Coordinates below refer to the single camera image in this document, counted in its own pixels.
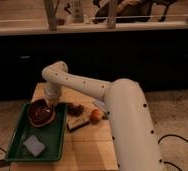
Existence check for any bunch of dark grapes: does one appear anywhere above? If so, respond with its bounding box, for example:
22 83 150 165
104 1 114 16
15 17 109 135
67 103 84 117

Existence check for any grey sponge block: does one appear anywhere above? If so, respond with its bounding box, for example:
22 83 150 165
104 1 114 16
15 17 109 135
23 135 45 157

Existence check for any dark-edged wooden cutting board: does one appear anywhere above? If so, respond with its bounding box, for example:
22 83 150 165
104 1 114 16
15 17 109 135
67 114 90 132

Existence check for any black floor cable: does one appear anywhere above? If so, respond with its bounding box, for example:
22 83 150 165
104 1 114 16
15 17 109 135
157 133 188 171

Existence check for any dark red bowl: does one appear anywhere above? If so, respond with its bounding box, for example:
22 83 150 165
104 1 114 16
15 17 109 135
27 99 55 128

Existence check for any orange fruit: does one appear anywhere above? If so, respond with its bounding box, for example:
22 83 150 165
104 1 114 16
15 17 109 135
90 109 102 124

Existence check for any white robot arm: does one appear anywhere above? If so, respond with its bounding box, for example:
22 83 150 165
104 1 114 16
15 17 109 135
42 61 165 171

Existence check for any wooden railing shelf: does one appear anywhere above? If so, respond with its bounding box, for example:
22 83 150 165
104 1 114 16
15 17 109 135
0 0 188 35

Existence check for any green plastic tray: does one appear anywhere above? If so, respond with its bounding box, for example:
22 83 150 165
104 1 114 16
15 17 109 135
5 103 67 162

